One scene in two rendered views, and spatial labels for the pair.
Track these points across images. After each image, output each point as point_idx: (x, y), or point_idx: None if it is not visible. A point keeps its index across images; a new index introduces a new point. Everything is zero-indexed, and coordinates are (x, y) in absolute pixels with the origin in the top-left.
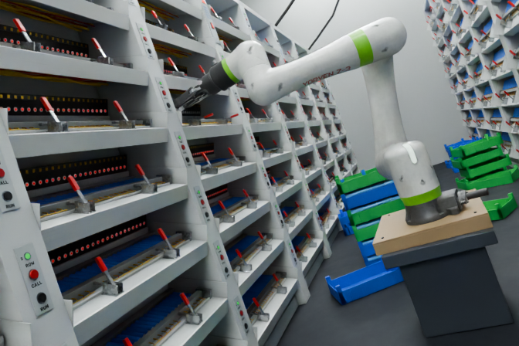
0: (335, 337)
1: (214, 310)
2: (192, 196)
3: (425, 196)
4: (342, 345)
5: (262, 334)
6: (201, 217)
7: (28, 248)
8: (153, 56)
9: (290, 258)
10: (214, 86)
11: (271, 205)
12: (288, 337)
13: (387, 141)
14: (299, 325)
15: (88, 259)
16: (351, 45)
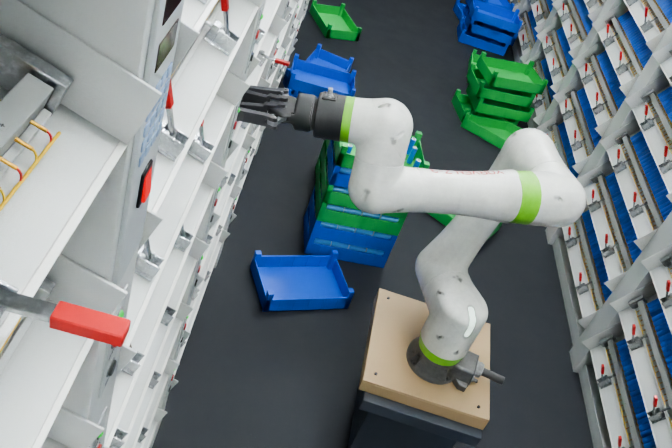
0: (248, 385)
1: (155, 407)
2: (194, 273)
3: (447, 362)
4: (256, 408)
5: (174, 375)
6: (190, 292)
7: None
8: (250, 61)
9: (227, 219)
10: (307, 130)
11: (245, 155)
12: (187, 343)
13: (452, 261)
14: (203, 321)
15: None
16: (514, 209)
